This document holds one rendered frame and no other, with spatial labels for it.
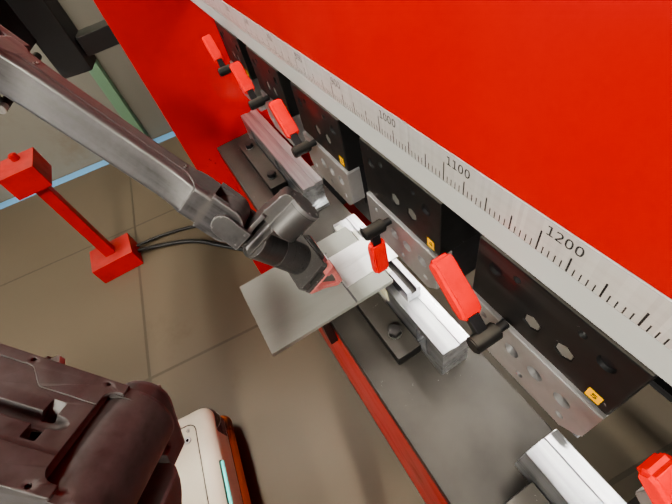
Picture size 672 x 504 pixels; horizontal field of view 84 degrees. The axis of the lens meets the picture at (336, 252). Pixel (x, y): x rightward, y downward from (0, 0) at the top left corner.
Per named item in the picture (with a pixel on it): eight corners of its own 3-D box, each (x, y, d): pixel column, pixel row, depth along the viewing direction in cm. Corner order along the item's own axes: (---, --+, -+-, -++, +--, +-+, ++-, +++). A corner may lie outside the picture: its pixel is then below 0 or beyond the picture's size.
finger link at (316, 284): (338, 253, 75) (307, 238, 68) (357, 276, 71) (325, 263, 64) (317, 278, 77) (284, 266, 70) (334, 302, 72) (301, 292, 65)
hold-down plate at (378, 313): (327, 268, 93) (324, 261, 90) (345, 257, 94) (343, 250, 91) (399, 366, 74) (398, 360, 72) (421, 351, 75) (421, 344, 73)
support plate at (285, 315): (240, 289, 79) (239, 286, 78) (346, 228, 84) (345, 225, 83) (273, 356, 68) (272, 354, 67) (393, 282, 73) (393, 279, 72)
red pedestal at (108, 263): (102, 263, 243) (-15, 160, 180) (138, 244, 247) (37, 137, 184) (105, 283, 231) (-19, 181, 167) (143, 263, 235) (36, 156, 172)
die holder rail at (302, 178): (250, 138, 136) (239, 115, 129) (264, 131, 137) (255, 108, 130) (311, 215, 105) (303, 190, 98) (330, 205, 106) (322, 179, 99)
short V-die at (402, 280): (353, 240, 84) (351, 231, 82) (364, 233, 85) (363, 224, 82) (408, 302, 72) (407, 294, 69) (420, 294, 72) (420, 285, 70)
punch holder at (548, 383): (464, 326, 45) (476, 237, 32) (518, 289, 47) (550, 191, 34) (574, 442, 36) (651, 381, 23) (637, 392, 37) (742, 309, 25)
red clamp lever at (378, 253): (369, 270, 56) (359, 226, 48) (391, 256, 56) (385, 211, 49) (375, 278, 54) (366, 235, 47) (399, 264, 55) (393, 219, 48)
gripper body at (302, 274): (304, 232, 71) (276, 218, 66) (330, 266, 65) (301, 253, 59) (284, 258, 72) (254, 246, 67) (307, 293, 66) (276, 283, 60)
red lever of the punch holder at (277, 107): (265, 102, 59) (296, 156, 59) (288, 91, 60) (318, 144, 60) (265, 107, 61) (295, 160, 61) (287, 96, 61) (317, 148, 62)
